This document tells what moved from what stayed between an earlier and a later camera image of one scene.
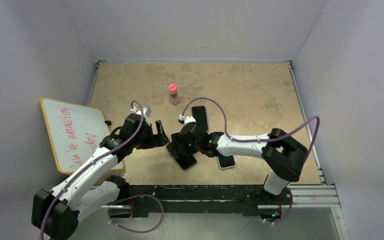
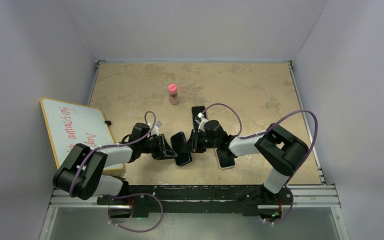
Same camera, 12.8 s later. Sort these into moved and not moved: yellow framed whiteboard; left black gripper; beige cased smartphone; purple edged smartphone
Moved: left black gripper
Not moved: purple edged smartphone; yellow framed whiteboard; beige cased smartphone
